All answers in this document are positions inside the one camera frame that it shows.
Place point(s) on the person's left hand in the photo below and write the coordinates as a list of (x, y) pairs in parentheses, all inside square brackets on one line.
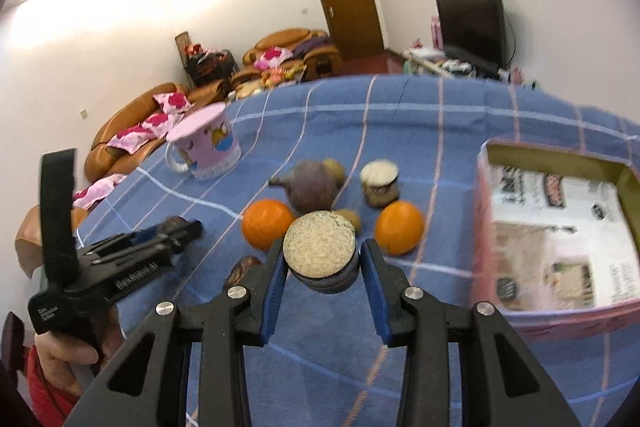
[(58, 353)]

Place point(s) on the white TV stand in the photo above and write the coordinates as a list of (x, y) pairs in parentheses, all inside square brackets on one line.
[(438, 63)]

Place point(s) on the brown leather long sofa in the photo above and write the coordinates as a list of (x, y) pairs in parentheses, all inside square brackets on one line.
[(103, 160)]

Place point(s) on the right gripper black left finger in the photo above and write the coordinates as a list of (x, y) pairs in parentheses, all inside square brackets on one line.
[(146, 383)]

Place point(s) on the cluttered coffee table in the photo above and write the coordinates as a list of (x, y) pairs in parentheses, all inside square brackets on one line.
[(250, 83)]

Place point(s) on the orange fruit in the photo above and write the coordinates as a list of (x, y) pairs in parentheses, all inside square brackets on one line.
[(399, 228), (266, 221)]

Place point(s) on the purple round fruit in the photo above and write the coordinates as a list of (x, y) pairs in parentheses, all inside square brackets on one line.
[(309, 186)]

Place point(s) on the brown leather armchair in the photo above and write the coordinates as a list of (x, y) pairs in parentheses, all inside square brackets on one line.
[(313, 48)]

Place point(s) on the black chair with clothes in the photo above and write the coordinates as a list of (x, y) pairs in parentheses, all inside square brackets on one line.
[(204, 65)]

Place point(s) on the brown kiwi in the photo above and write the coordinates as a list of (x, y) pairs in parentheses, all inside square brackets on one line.
[(335, 169), (352, 217)]

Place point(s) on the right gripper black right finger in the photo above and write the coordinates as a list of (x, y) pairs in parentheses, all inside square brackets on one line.
[(502, 382)]

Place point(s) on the black television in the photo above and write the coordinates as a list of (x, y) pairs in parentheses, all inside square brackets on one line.
[(476, 27)]

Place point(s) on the pink tin box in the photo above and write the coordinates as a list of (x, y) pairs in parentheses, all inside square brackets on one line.
[(556, 239)]

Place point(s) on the jar with beige lid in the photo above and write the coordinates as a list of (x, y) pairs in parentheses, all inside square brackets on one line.
[(379, 182), (320, 248)]

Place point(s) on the pink cartoon mug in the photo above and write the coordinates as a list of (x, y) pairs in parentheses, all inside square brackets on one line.
[(203, 144)]

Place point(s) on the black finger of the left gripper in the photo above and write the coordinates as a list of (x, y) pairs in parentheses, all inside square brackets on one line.
[(169, 237)]

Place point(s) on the dark brown wrinkled fruit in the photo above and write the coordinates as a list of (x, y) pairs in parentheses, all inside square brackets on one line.
[(239, 270)]

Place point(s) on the pink floral cushion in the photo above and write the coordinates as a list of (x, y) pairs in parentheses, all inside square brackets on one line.
[(173, 103)]

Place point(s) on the brown wooden door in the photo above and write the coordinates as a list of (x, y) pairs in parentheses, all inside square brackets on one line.
[(354, 26)]

